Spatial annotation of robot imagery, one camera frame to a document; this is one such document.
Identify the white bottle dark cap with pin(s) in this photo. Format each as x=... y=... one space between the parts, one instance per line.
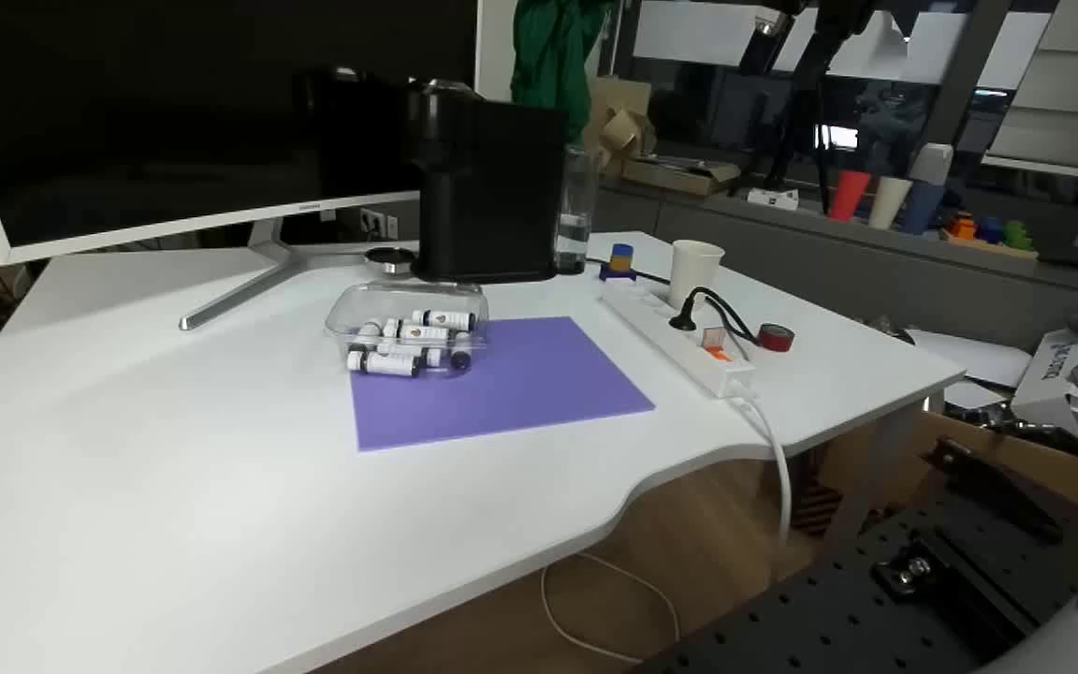
x=389 y=364

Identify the white framed computer monitor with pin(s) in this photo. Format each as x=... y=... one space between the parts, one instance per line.
x=189 y=123

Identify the blue yellow small toy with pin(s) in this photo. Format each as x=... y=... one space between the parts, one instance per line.
x=621 y=259

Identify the red plastic cup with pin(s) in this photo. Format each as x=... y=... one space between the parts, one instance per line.
x=850 y=196

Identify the white bottle blue band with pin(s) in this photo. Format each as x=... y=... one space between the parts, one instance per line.
x=421 y=333

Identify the white window blinds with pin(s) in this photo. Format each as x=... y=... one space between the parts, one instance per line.
x=1077 y=98

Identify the black coffee machine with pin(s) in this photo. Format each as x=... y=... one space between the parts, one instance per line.
x=490 y=187

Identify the white plastic cup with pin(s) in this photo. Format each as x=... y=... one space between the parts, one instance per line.
x=889 y=204

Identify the clear water bottle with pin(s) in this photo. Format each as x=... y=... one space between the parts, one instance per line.
x=577 y=207

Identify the purple paper mat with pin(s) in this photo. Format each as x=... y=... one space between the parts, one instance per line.
x=525 y=377

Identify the green small toy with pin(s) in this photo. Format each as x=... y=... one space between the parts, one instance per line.
x=1020 y=234

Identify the white power strip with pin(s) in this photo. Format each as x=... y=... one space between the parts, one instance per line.
x=672 y=333

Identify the white paper cup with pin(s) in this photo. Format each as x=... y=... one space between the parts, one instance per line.
x=693 y=267

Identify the green cloth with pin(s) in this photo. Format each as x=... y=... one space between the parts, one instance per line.
x=560 y=56

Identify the blue plastic cup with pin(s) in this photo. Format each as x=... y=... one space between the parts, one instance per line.
x=923 y=207

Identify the orange small toy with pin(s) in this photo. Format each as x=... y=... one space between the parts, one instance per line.
x=964 y=228

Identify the black perforated breadboard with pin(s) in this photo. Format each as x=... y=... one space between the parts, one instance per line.
x=863 y=612

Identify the white bottle green band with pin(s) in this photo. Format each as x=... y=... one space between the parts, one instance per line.
x=366 y=348

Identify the silver monitor stand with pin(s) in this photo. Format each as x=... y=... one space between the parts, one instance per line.
x=243 y=290

